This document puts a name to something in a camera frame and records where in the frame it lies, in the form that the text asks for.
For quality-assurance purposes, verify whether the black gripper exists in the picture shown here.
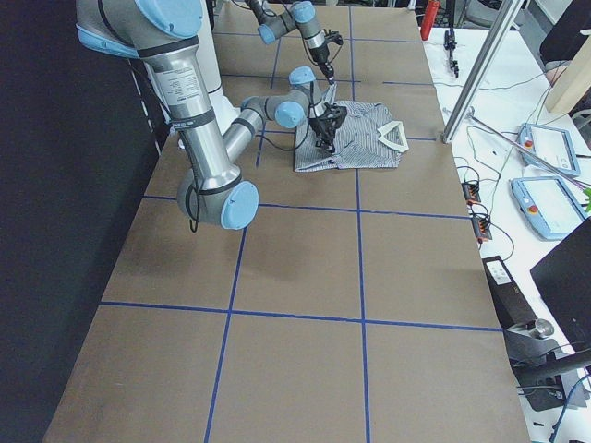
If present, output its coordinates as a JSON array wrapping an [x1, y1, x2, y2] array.
[[310, 104, 347, 153], [308, 44, 335, 85]]

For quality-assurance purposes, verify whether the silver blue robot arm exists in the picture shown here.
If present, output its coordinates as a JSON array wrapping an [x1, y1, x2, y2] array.
[[76, 1, 347, 230], [246, 1, 344, 85]]

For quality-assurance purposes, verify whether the red cylinder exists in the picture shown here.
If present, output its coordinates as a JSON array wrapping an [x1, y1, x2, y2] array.
[[420, 0, 440, 41]]

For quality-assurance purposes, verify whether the black clamp tool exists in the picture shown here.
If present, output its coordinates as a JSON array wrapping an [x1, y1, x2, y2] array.
[[443, 0, 459, 78]]

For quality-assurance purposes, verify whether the far orange black connector block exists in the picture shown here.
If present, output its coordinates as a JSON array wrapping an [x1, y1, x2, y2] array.
[[461, 181, 481, 205]]

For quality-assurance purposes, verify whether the orange black connector block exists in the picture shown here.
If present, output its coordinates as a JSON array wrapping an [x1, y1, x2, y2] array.
[[471, 213, 492, 244], [461, 181, 481, 205]]

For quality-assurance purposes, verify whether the near orange black connector block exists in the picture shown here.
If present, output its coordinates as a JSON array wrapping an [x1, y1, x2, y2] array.
[[471, 213, 492, 244]]

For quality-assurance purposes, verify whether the near blue teach pendant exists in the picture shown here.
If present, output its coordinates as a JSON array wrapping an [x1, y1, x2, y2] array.
[[510, 176, 587, 241]]

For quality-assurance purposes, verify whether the blue teach pendant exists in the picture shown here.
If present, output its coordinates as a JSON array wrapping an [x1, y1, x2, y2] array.
[[510, 176, 587, 241], [518, 124, 581, 177]]

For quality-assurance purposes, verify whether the far blue teach pendant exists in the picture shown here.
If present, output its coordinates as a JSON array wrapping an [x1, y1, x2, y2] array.
[[518, 124, 581, 177]]

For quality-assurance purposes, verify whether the beige wooden board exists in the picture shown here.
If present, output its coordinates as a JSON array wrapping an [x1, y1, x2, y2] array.
[[546, 27, 590, 114]]

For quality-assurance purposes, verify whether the dark box with white label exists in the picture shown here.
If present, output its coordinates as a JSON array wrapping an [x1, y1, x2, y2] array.
[[482, 256, 537, 329]]

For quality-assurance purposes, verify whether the black monitor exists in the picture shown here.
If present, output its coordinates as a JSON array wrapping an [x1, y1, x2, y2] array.
[[530, 220, 591, 351]]

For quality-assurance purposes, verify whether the black stand with metal knob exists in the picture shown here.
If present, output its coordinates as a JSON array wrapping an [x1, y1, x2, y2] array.
[[503, 318, 590, 412]]

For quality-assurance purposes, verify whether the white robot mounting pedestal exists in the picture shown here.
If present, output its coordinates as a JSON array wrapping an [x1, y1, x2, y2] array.
[[197, 0, 240, 133]]

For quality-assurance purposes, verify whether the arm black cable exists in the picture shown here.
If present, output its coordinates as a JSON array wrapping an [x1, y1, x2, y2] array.
[[184, 82, 324, 234]]

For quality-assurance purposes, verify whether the aluminium frame post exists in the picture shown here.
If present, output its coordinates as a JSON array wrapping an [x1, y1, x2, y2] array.
[[441, 0, 523, 143]]

